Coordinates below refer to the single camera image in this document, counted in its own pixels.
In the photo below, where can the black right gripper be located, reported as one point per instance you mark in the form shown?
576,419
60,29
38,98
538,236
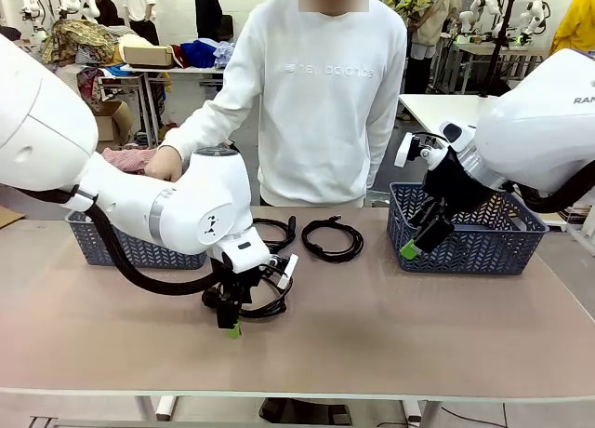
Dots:
453,186

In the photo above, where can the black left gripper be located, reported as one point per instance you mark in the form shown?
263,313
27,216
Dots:
234,284

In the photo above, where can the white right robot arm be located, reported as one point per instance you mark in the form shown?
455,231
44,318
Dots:
534,135

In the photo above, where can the person's left forearm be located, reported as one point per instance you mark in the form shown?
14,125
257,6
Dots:
382,153

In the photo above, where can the person's right forearm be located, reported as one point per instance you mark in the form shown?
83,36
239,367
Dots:
195,125

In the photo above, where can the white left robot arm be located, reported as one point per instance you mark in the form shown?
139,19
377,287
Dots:
46,121

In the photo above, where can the person's right hand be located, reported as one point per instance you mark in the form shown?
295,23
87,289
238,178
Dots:
162,165

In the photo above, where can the grey perforated plastic basket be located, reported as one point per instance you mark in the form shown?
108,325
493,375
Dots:
139,256
474,256

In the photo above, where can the white empty table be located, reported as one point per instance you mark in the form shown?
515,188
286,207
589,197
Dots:
441,104

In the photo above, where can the white table leg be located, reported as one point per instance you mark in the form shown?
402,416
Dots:
413,411
166,407

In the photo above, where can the person in white sweatshirt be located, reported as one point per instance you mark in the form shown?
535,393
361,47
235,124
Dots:
321,121

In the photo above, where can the pink checked cloth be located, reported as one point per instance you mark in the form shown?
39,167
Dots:
130,160

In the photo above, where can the black tripod stand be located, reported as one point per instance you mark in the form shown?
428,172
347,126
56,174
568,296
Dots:
498,51

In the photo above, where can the grey background workbench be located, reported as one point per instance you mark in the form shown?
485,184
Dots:
488,46

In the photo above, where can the bystander in beige top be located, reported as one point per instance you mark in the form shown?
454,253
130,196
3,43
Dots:
437,18

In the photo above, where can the open cardboard box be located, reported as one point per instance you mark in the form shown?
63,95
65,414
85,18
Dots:
116,121

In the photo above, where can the bystander in yellow patterned shirt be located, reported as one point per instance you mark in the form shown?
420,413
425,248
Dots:
404,0

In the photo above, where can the flat cardboard sheet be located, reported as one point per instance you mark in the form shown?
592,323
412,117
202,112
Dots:
9,218

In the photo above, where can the bystander in yellow jacket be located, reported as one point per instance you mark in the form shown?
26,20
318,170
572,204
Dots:
576,23

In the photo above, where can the light blue shirt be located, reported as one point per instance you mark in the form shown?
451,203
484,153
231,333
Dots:
225,53

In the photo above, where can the white table with clothes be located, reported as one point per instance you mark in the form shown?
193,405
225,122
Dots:
149,69

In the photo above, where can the blue cloth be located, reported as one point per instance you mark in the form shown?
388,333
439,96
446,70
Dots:
197,53

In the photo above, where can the closed cardboard box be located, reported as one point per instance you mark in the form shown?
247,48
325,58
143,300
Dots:
149,57

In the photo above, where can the bystander in black clothes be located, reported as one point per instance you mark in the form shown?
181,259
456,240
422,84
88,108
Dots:
208,9

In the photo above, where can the olive patterned clothes pile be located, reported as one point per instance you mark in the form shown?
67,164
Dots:
74,42

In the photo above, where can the bystander in white shirt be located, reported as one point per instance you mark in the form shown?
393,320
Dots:
141,4

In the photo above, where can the bystander with face mask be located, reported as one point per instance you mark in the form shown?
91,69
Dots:
104,4

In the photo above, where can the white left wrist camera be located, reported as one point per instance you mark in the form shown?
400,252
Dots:
288,270

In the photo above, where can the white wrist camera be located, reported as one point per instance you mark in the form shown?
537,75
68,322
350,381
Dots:
402,151
288,270

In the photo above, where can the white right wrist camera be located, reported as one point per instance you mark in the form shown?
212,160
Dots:
402,151

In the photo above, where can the black table base plate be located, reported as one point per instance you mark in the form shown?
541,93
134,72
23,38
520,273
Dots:
302,411

